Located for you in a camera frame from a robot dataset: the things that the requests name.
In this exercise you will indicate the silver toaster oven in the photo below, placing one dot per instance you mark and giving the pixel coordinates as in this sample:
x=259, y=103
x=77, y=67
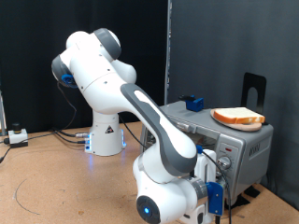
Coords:
x=249, y=149

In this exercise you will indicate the grey curtain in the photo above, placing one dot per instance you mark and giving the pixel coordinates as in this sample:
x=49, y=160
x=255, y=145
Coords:
x=224, y=46

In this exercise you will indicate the vertical metal pole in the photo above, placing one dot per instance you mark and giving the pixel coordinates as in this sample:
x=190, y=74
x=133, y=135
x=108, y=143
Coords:
x=168, y=46

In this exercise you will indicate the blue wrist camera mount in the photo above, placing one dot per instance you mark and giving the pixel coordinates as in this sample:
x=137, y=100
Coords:
x=215, y=199

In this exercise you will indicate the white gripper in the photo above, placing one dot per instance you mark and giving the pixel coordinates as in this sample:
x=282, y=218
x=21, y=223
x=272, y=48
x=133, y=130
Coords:
x=207, y=165

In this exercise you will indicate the metal stand leg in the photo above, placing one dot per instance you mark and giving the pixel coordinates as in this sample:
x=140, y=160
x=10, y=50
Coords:
x=2, y=115

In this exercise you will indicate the black curtain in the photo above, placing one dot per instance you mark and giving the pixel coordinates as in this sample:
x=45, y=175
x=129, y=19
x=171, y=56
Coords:
x=31, y=46

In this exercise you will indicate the silver oven knob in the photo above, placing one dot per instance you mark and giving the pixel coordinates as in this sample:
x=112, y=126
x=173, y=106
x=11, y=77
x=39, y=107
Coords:
x=224, y=162

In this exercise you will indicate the grey emergency stop box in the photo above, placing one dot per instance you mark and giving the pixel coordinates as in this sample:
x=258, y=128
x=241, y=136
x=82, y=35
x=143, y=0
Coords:
x=18, y=138

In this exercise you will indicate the white bread slice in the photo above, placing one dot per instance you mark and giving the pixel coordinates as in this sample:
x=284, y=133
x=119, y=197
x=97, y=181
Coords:
x=238, y=115

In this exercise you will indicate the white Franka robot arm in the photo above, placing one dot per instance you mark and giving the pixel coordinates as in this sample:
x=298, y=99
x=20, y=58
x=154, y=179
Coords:
x=102, y=87

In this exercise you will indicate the black spatula with blue block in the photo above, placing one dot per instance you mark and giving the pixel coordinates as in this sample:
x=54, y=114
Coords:
x=195, y=105

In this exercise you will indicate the black metal bookend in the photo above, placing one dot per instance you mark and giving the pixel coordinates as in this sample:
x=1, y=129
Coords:
x=260, y=84

